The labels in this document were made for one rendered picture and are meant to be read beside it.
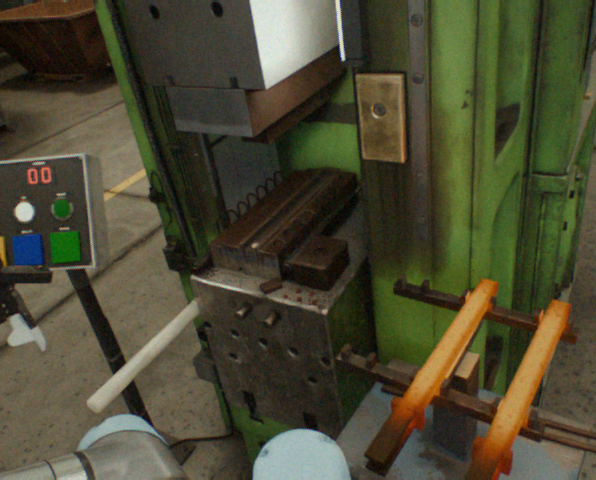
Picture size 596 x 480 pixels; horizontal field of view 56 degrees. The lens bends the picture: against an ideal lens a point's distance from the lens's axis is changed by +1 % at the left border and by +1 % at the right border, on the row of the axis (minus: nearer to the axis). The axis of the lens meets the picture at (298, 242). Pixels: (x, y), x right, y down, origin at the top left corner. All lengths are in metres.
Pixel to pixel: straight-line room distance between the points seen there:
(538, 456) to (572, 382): 1.23
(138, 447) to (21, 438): 2.05
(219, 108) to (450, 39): 0.44
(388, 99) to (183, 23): 0.40
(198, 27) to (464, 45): 0.47
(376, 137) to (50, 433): 1.86
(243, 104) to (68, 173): 0.56
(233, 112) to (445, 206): 0.46
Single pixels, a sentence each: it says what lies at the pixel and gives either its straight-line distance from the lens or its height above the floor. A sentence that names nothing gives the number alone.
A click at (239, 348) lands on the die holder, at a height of 0.72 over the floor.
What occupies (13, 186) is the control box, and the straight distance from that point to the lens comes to 1.55.
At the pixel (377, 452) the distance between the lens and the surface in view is 0.77.
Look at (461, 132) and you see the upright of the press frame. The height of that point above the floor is 1.25.
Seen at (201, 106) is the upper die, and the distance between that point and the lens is 1.16.
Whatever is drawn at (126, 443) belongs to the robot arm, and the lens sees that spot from 0.54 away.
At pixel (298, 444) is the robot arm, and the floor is 1.29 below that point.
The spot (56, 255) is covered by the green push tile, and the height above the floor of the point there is 0.99.
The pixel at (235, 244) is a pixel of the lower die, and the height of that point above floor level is 0.99.
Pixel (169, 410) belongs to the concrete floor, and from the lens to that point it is 2.37.
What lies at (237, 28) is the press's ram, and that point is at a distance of 1.04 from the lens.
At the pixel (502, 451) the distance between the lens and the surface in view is 0.78.
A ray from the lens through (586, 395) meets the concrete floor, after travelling 2.31.
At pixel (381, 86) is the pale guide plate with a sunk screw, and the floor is 1.34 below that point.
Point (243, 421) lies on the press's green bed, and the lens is 1.68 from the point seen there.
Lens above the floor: 1.66
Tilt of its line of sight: 32 degrees down
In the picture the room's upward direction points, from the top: 10 degrees counter-clockwise
